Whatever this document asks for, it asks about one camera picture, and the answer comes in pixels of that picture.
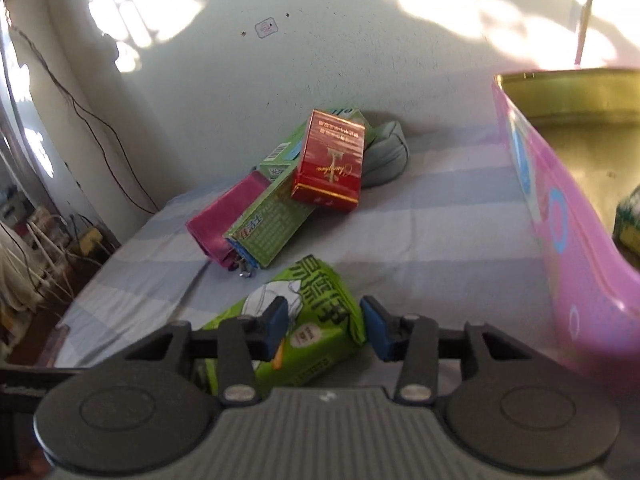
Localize magenta pouch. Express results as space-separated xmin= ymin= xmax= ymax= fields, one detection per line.
xmin=186 ymin=170 xmax=270 ymax=270

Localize small green medicine box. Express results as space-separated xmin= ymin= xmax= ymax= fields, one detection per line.
xmin=257 ymin=124 xmax=306 ymax=181

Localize long green toothpaste box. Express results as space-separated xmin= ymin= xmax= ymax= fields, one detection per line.
xmin=224 ymin=110 xmax=371 ymax=269

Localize floral tissue pack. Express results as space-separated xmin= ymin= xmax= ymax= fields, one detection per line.
xmin=613 ymin=195 xmax=640 ymax=256

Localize pink macaron tin box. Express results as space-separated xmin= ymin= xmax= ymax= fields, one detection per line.
xmin=492 ymin=68 xmax=639 ymax=394

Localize cluttered side table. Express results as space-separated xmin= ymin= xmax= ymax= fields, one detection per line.
xmin=0 ymin=159 xmax=122 ymax=366

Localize red cigarette box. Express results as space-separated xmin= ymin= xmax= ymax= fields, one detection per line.
xmin=291 ymin=110 xmax=366 ymax=212

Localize green snack bag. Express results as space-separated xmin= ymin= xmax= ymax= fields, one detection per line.
xmin=199 ymin=253 xmax=368 ymax=399

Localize striped blue bed sheet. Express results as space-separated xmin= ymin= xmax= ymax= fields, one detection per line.
xmin=52 ymin=127 xmax=566 ymax=391

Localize white wall cable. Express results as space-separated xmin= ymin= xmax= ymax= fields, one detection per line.
xmin=572 ymin=0 xmax=604 ymax=66

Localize teal zipper pencil pouch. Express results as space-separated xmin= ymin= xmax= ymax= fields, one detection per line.
xmin=361 ymin=120 xmax=410 ymax=188

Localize red and black wall wires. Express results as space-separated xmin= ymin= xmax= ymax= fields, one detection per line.
xmin=6 ymin=19 xmax=162 ymax=216

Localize small wall sticker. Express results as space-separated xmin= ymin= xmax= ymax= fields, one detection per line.
xmin=255 ymin=18 xmax=279 ymax=39

